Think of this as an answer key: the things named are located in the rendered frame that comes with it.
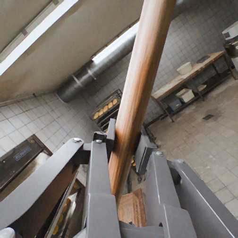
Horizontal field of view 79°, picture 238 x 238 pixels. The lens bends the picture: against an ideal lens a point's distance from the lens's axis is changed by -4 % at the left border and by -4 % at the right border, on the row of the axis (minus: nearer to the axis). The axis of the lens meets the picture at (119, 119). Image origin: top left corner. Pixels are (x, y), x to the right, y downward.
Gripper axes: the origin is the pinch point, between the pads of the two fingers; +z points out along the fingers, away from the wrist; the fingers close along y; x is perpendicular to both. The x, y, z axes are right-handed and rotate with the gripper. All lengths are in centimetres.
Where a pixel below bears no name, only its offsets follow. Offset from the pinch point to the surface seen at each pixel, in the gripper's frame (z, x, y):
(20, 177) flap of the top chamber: 98, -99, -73
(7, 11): 65, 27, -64
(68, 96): 286, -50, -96
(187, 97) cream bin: 423, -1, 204
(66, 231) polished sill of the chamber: 87, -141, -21
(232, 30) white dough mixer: 385, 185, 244
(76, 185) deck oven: 146, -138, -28
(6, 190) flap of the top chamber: 81, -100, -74
